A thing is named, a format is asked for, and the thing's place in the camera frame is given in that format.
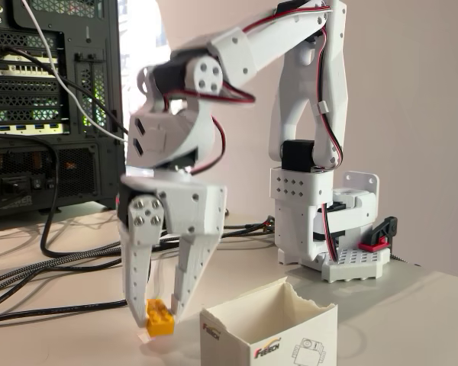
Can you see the yellow toy brick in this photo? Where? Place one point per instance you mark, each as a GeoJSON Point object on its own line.
{"type": "Point", "coordinates": [159, 318]}

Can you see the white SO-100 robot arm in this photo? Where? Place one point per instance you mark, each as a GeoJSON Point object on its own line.
{"type": "Point", "coordinates": [301, 213]}

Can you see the white Feetech cardboard box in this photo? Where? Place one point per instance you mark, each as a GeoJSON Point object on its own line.
{"type": "Point", "coordinates": [229, 335]}

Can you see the black computer tower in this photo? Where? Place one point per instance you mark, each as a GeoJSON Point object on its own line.
{"type": "Point", "coordinates": [91, 164]}

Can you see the black red table clamp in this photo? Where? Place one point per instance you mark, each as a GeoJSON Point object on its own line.
{"type": "Point", "coordinates": [381, 232]}

